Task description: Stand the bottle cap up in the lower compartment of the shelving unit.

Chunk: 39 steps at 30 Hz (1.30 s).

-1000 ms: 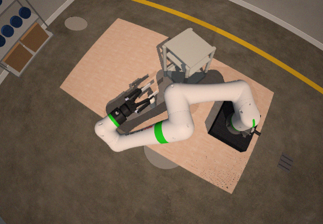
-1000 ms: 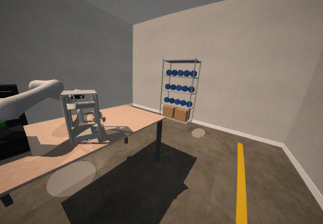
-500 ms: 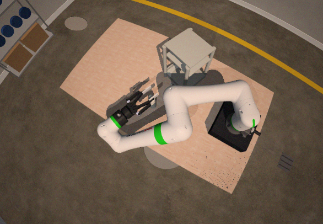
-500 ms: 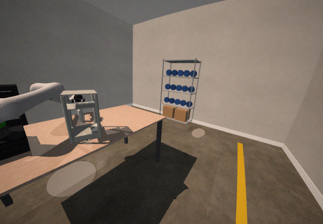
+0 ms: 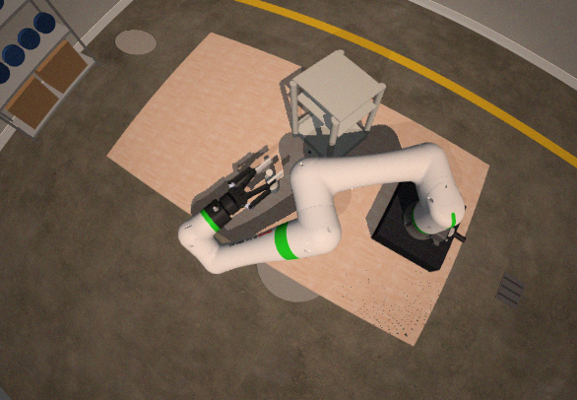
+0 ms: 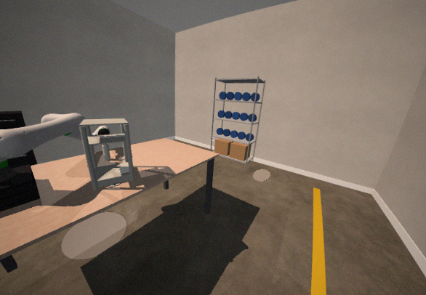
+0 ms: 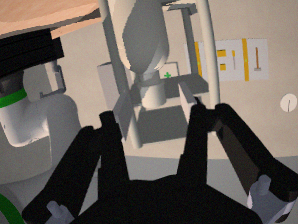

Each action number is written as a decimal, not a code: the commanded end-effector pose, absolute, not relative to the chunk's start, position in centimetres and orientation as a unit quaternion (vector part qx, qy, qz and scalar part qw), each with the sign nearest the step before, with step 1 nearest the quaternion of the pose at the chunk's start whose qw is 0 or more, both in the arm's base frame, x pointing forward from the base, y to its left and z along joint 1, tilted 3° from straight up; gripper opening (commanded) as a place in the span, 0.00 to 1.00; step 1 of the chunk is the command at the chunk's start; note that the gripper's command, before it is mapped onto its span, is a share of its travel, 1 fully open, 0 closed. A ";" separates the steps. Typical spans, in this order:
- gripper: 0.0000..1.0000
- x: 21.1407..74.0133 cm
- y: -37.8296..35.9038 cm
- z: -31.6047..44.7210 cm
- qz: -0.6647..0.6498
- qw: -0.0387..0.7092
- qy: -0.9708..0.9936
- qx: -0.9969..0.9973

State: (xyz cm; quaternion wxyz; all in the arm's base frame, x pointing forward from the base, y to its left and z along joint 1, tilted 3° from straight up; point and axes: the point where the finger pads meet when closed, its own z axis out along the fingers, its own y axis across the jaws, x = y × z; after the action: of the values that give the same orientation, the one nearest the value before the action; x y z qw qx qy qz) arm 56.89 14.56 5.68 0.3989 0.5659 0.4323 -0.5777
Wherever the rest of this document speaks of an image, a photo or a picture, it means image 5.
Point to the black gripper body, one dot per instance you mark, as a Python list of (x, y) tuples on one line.
[(230, 203)]

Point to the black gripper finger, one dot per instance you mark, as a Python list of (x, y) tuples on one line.
[(265, 188), (252, 171)]

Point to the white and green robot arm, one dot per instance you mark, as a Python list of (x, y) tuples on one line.
[(314, 182)]

